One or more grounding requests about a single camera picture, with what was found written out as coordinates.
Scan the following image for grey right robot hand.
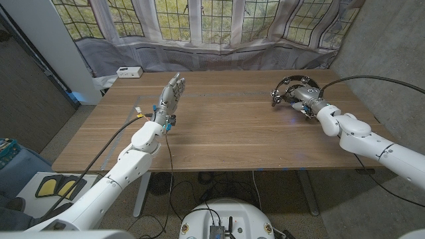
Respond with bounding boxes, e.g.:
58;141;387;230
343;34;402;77
288;84;329;116

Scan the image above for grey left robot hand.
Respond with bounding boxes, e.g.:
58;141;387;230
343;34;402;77
152;72;187;127

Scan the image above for black half-moon tambourine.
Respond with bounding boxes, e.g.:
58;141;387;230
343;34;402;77
270;74;321;108

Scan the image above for white power box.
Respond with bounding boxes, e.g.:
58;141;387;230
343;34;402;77
116;66;144;79

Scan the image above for printed window backdrop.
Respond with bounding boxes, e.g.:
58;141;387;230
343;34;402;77
51;0;366;79

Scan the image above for round black floor fan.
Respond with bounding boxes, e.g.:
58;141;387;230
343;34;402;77
148;171;175;197

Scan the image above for grey table leg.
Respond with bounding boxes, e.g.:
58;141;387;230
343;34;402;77
297;169;320;216

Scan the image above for white table leg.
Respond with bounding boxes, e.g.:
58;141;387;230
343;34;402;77
132;171;152;218

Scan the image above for white pillar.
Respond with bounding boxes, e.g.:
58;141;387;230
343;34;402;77
0;0;103;106

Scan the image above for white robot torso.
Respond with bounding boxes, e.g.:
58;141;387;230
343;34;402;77
179;198;276;239

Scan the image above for black yellow foot pedal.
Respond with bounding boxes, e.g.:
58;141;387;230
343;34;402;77
56;177;86;201
35;175;64;199

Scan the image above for grey electronics module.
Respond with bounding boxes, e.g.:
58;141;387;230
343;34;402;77
209;224;226;239

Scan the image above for person leg in blue jeans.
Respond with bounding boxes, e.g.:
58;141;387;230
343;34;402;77
0;144;56;232

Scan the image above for teal patterned basket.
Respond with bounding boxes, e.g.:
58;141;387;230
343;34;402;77
0;137;21;169

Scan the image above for white floor board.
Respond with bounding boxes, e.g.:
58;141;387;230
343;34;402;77
16;171;100;218

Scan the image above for dark shoe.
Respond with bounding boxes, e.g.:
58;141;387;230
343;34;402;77
0;197;27;213

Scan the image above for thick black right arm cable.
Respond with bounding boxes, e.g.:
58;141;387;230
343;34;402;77
318;74;425;99

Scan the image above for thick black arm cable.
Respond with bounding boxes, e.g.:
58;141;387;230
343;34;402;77
318;74;425;99
41;113;154;218

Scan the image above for thin black left wrist cable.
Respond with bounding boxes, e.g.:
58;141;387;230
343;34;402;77
139;130;175;239

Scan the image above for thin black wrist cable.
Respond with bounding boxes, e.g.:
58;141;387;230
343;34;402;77
139;130;175;239
353;153;425;208

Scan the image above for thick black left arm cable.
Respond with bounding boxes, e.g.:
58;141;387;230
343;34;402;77
41;113;154;218

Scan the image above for tangled black floor cables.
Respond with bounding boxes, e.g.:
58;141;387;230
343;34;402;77
197;171;253;203

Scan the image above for white floor cable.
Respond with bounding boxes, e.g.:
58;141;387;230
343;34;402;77
251;171;263;212

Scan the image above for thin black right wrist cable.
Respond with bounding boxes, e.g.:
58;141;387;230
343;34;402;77
353;153;425;208

